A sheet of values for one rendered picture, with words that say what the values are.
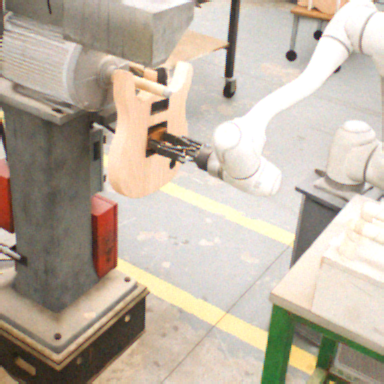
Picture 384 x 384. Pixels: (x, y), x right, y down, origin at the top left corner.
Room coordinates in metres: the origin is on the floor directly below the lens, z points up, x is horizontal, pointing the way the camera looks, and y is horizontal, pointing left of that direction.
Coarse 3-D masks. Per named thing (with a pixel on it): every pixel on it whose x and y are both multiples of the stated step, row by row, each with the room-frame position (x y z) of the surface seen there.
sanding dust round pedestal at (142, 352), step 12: (132, 348) 1.87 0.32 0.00; (144, 348) 1.87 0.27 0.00; (120, 360) 1.80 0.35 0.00; (132, 360) 1.80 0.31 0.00; (144, 360) 1.81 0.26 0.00; (0, 372) 1.66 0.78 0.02; (108, 372) 1.73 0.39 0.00; (120, 372) 1.74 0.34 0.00; (132, 372) 1.74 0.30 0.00; (144, 372) 1.75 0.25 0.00; (156, 372) 1.76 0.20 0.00
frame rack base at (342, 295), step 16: (368, 240) 1.24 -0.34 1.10; (336, 256) 1.17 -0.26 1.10; (368, 256) 1.18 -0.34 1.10; (320, 272) 1.17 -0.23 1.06; (336, 272) 1.15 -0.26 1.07; (352, 272) 1.13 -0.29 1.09; (368, 272) 1.13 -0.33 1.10; (320, 288) 1.16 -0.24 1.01; (336, 288) 1.14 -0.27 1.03; (352, 288) 1.13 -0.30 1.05; (368, 288) 1.11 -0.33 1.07; (320, 304) 1.16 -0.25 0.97; (336, 304) 1.14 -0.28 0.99; (352, 304) 1.12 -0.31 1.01; (368, 304) 1.11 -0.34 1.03; (336, 320) 1.14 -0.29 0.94; (352, 320) 1.12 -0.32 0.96; (368, 320) 1.10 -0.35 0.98; (368, 336) 1.10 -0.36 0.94
